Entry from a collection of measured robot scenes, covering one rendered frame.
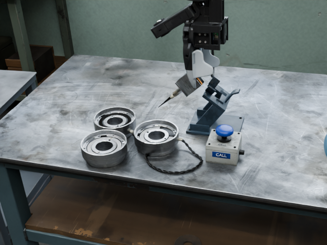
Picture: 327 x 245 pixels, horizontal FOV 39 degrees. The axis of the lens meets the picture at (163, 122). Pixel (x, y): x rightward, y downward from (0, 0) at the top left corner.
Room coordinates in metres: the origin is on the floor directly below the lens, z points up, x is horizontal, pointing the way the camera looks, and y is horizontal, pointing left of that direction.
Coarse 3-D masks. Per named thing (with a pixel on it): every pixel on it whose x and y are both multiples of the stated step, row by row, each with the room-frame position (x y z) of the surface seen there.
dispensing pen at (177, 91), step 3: (183, 75) 0.94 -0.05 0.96; (180, 78) 0.94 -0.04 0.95; (201, 81) 0.93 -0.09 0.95; (177, 90) 0.94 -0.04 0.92; (180, 90) 0.94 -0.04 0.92; (174, 93) 0.94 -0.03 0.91; (177, 93) 0.94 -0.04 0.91; (171, 96) 0.95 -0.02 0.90; (174, 96) 0.94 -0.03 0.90; (168, 99) 0.95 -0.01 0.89; (165, 102) 0.95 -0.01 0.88
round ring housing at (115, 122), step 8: (104, 112) 1.01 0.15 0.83; (112, 112) 1.01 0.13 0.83; (120, 112) 1.01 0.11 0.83; (128, 112) 1.00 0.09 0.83; (96, 120) 0.98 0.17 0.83; (104, 120) 0.97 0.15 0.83; (112, 120) 0.99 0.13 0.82; (120, 120) 0.98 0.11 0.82; (96, 128) 0.94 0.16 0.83; (104, 128) 0.92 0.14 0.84; (112, 128) 0.92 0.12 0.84; (120, 128) 0.92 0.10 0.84; (128, 128) 0.93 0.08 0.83; (128, 136) 0.94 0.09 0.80
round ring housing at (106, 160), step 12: (96, 132) 0.91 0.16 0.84; (108, 132) 0.91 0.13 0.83; (120, 132) 0.90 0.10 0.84; (84, 144) 0.87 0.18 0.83; (96, 144) 0.87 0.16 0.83; (108, 144) 0.88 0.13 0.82; (84, 156) 0.83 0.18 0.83; (96, 156) 0.81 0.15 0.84; (108, 156) 0.81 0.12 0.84; (120, 156) 0.83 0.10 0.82
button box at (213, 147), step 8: (216, 136) 0.85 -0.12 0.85; (232, 136) 0.85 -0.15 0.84; (240, 136) 0.85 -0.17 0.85; (208, 144) 0.82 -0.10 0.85; (216, 144) 0.82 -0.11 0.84; (224, 144) 0.82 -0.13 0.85; (232, 144) 0.82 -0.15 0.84; (240, 144) 0.85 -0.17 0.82; (208, 152) 0.82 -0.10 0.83; (216, 152) 0.81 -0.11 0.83; (224, 152) 0.81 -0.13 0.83; (232, 152) 0.80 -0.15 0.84; (240, 152) 0.83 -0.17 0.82; (208, 160) 0.82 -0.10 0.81; (216, 160) 0.81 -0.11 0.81; (224, 160) 0.81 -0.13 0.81; (232, 160) 0.80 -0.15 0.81
